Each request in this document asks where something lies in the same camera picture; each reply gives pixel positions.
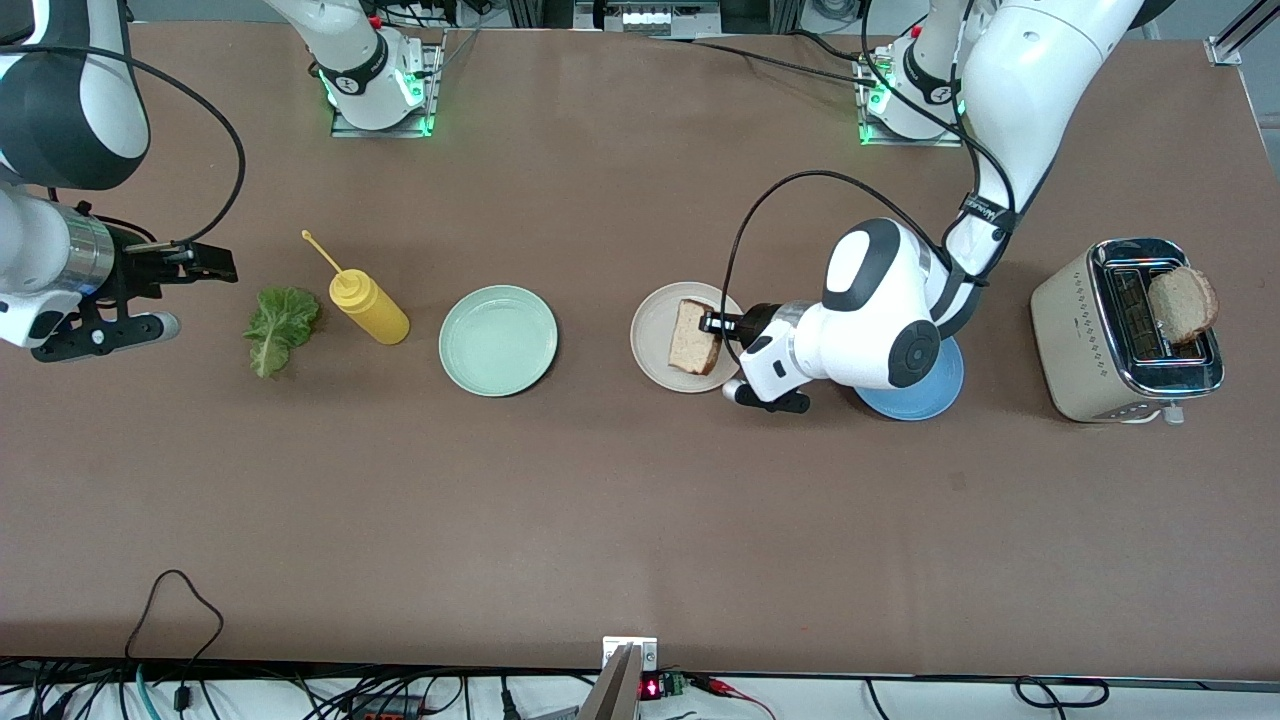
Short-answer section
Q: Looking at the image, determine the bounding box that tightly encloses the aluminium frame profile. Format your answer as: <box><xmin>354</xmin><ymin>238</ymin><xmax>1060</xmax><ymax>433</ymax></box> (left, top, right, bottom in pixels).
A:
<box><xmin>1205</xmin><ymin>0</ymin><xmax>1280</xmax><ymax>67</ymax></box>

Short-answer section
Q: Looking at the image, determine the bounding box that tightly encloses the silver mounting bracket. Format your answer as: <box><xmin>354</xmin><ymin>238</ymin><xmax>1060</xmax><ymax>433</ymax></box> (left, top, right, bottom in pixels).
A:
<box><xmin>602</xmin><ymin>636</ymin><xmax>660</xmax><ymax>673</ymax></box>

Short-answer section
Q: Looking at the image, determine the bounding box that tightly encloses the mint green plate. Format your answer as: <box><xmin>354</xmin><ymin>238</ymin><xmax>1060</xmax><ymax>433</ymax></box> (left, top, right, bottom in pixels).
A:
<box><xmin>438</xmin><ymin>285</ymin><xmax>559</xmax><ymax>398</ymax></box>

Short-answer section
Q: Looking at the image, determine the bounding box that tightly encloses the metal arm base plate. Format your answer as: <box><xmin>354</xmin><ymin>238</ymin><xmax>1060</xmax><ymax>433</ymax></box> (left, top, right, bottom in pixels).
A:
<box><xmin>330</xmin><ymin>28</ymin><xmax>447</xmax><ymax>139</ymax></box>
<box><xmin>855</xmin><ymin>48</ymin><xmax>966</xmax><ymax>149</ymax></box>

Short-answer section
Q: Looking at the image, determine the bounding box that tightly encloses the red wire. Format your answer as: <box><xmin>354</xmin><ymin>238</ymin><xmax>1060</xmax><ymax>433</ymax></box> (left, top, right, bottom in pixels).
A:
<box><xmin>690</xmin><ymin>675</ymin><xmax>776</xmax><ymax>720</ymax></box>

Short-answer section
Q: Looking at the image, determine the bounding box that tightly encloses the black coiled cable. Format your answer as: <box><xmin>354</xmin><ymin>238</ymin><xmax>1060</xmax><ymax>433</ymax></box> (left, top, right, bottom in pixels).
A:
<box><xmin>1014</xmin><ymin>676</ymin><xmax>1111</xmax><ymax>710</ymax></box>

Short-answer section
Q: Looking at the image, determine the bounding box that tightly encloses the beige chrome toaster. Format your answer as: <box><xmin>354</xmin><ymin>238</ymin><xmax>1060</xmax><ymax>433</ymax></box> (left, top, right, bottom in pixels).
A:
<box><xmin>1030</xmin><ymin>237</ymin><xmax>1227</xmax><ymax>426</ymax></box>

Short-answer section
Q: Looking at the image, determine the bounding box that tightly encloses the green lettuce leaf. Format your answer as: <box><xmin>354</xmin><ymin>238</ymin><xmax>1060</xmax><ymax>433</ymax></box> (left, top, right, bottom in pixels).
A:
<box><xmin>243</xmin><ymin>286</ymin><xmax>323</xmax><ymax>381</ymax></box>

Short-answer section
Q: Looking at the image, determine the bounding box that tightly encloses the yellow squeeze bottle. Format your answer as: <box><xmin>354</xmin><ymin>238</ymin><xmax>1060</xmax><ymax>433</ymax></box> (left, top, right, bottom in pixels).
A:
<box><xmin>301</xmin><ymin>229</ymin><xmax>411</xmax><ymax>347</ymax></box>

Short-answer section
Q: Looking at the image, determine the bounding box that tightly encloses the toasted bread slice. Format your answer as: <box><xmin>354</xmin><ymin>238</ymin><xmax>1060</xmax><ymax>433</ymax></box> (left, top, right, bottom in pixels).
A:
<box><xmin>1147</xmin><ymin>265</ymin><xmax>1222</xmax><ymax>348</ymax></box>
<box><xmin>667</xmin><ymin>297</ymin><xmax>724</xmax><ymax>377</ymax></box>

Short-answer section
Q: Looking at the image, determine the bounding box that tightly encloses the blue plate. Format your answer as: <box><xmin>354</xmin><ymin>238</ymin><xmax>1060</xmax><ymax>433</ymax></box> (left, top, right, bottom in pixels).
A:
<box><xmin>853</xmin><ymin>335</ymin><xmax>966</xmax><ymax>422</ymax></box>

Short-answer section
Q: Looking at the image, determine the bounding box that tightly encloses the metal frame with light unit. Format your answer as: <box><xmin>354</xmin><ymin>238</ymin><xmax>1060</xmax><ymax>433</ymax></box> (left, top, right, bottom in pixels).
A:
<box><xmin>575</xmin><ymin>0</ymin><xmax>723</xmax><ymax>33</ymax></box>

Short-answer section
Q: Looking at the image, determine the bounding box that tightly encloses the black cable across table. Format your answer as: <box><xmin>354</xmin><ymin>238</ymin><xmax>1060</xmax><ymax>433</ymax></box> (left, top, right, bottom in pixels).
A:
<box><xmin>648</xmin><ymin>35</ymin><xmax>883</xmax><ymax>89</ymax></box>

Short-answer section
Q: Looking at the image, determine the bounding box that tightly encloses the grey metal mount bar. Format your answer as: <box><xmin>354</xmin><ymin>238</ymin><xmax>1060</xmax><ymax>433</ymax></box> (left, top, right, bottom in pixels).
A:
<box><xmin>577</xmin><ymin>645</ymin><xmax>642</xmax><ymax>720</ymax></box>

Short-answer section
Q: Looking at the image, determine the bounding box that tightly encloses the beige plate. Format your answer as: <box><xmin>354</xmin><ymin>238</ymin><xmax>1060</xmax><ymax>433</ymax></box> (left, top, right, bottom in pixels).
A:
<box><xmin>629</xmin><ymin>281</ymin><xmax>750</xmax><ymax>394</ymax></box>

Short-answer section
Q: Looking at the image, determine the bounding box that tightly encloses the thin black looped cable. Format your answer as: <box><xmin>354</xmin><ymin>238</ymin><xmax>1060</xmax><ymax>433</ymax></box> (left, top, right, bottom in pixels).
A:
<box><xmin>124</xmin><ymin>569</ymin><xmax>225</xmax><ymax>663</ymax></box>

